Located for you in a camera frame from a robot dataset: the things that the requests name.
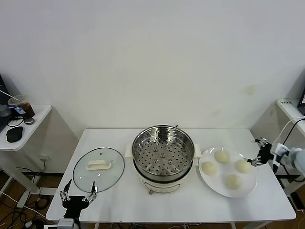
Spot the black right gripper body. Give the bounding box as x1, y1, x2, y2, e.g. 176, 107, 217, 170
258, 143, 275, 166

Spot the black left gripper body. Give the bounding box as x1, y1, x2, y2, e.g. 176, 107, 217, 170
61, 195, 93, 219

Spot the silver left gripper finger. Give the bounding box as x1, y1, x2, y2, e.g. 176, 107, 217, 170
82, 180, 98, 203
59, 179, 72, 202

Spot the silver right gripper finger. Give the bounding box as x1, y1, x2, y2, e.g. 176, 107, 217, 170
243, 156, 265, 167
250, 137, 271, 148

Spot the white steamed baozi bun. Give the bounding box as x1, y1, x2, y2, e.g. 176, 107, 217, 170
225, 174, 243, 190
214, 149, 231, 164
235, 159, 252, 174
201, 161, 218, 177

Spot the glass lid with cream handle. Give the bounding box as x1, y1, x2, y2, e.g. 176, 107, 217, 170
72, 147, 126, 193

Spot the steel steamer pot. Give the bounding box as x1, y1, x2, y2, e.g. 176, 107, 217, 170
125, 124, 202, 195

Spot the perforated steel steamer insert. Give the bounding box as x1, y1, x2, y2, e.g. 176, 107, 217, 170
132, 125, 195, 178

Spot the large white table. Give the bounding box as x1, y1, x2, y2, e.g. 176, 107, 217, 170
45, 128, 297, 229

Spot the white round plate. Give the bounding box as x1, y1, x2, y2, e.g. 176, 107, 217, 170
198, 146, 258, 198

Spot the black floor power strip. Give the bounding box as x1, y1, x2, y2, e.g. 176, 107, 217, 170
289, 192, 305, 212

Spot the dark laptop screen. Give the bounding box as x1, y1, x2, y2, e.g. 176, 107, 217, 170
297, 85, 305, 108

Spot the black computer mouse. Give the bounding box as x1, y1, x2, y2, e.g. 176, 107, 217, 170
6, 126, 24, 143

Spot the white rounded side table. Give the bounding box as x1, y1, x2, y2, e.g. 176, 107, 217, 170
0, 104, 52, 208

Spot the plastic cup brown drink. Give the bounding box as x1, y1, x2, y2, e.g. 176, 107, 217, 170
7, 94, 36, 118

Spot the black laptop keyboard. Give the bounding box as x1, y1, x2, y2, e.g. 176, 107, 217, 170
0, 114, 11, 133

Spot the white drinking straw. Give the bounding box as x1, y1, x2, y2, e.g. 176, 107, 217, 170
0, 89, 15, 99

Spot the black monitor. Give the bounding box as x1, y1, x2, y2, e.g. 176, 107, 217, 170
0, 73, 8, 105

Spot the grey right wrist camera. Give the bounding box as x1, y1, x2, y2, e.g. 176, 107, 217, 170
273, 143, 290, 166

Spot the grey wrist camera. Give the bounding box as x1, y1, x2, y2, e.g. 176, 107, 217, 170
57, 218, 76, 229
273, 143, 290, 166

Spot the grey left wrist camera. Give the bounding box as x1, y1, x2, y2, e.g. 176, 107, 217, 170
57, 218, 76, 229

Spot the black floor cable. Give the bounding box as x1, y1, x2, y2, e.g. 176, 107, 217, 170
15, 167, 46, 178
35, 194, 50, 212

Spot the white hanging cable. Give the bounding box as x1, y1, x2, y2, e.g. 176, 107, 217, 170
276, 116, 305, 145

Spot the black hanging cable with adapter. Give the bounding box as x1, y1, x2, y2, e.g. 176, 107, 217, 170
273, 118, 305, 174

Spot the white side table black frame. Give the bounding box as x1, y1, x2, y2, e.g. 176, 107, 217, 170
276, 99, 305, 198

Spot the white floor cable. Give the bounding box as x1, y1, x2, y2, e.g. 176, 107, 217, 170
0, 191, 46, 217

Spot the black looped desk cable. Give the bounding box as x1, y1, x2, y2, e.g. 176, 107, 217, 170
6, 115, 26, 127

